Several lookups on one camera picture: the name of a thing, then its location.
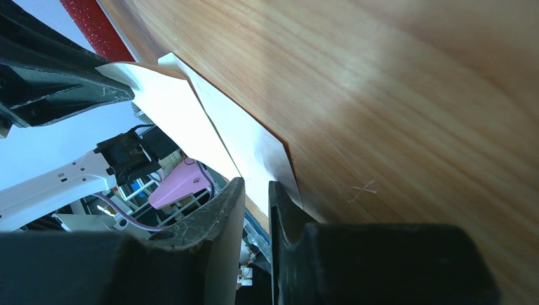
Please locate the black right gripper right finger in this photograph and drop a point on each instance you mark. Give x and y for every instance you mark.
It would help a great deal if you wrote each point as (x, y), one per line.
(315, 263)

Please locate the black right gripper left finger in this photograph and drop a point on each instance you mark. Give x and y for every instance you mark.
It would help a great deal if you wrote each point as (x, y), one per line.
(194, 261)

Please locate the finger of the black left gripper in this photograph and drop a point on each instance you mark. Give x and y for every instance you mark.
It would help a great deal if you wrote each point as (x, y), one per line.
(52, 83)

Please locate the cream pink envelope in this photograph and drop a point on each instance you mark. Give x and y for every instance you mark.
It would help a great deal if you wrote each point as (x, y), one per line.
(257, 153)

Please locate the cream letter paper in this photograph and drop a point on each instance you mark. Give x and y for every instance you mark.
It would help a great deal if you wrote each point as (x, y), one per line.
(166, 97)

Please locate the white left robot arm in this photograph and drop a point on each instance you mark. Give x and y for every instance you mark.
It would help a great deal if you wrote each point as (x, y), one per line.
(114, 162)

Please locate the red microphone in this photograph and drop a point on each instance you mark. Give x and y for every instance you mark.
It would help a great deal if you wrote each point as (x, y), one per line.
(97, 29)

